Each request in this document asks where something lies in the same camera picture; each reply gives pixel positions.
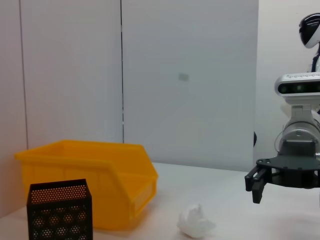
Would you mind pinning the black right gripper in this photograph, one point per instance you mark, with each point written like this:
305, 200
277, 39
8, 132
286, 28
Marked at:
295, 170

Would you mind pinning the white paper ball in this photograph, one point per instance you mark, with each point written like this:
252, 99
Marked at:
195, 220

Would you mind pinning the black mesh pen holder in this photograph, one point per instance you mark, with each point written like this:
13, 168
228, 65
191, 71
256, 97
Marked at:
60, 220

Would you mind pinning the white black humanoid robot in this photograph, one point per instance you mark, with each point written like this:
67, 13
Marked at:
310, 30

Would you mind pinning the yellow plastic storage bin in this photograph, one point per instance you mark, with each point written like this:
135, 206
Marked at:
75, 170

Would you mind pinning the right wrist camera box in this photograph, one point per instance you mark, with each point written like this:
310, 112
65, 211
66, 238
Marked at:
300, 87

